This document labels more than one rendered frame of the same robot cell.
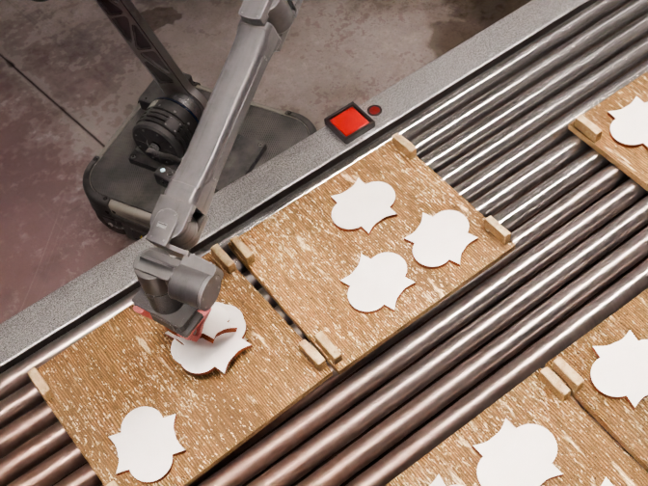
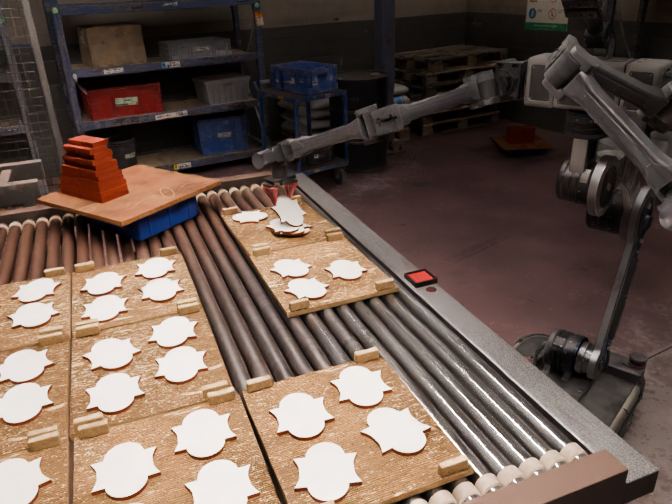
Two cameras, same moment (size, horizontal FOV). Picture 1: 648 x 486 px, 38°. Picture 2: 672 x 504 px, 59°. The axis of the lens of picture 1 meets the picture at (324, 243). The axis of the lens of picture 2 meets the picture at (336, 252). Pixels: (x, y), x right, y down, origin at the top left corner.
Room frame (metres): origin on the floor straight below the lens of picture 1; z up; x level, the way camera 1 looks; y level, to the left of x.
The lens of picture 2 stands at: (1.30, -1.74, 1.80)
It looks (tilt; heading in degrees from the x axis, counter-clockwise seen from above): 25 degrees down; 98
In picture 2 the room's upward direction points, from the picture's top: 2 degrees counter-clockwise
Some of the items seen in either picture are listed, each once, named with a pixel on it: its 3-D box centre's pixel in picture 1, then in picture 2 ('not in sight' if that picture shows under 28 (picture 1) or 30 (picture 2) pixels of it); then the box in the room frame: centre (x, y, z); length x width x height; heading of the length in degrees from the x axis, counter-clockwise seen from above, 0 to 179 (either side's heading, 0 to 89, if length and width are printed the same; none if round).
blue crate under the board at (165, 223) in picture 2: not in sight; (142, 209); (0.23, 0.33, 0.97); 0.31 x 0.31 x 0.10; 65
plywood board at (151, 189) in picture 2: not in sight; (130, 191); (0.18, 0.37, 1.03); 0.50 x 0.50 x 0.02; 65
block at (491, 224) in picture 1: (497, 229); (299, 304); (0.98, -0.32, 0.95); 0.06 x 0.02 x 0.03; 30
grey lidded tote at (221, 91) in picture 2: not in sight; (222, 88); (-0.66, 4.19, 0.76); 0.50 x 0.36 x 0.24; 43
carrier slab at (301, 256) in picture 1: (369, 246); (319, 272); (1.00, -0.08, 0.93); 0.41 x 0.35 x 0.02; 120
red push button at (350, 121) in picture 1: (349, 122); (420, 278); (1.32, -0.09, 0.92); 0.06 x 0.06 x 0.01; 29
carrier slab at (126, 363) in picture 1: (178, 375); (279, 226); (0.79, 0.28, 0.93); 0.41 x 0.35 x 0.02; 122
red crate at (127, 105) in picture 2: not in sight; (121, 98); (-1.46, 3.63, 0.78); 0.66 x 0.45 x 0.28; 37
